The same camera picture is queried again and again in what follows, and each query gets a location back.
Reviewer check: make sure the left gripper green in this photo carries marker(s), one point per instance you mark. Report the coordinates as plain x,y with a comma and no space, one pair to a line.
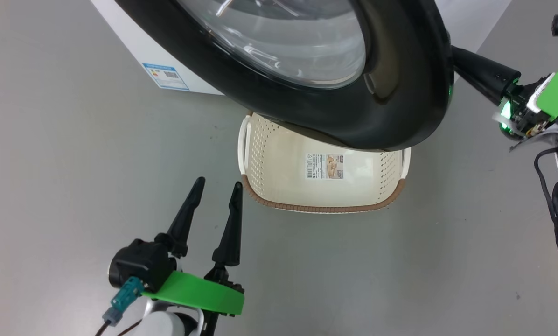
195,291

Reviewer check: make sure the black round glass door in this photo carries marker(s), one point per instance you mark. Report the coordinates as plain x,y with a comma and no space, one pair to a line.
307,112

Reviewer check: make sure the cream perforated laundry basket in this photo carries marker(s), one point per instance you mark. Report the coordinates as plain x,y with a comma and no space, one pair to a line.
279,186

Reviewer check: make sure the basket bottom product label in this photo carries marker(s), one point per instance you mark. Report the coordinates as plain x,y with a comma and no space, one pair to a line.
324,166

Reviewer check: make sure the white washing machine body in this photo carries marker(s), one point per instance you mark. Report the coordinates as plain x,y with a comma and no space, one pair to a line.
134,37

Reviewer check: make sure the blue energy label sticker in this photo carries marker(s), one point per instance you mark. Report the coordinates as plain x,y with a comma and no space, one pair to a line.
165,76

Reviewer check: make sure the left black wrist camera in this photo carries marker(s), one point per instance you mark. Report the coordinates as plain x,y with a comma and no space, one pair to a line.
141,263

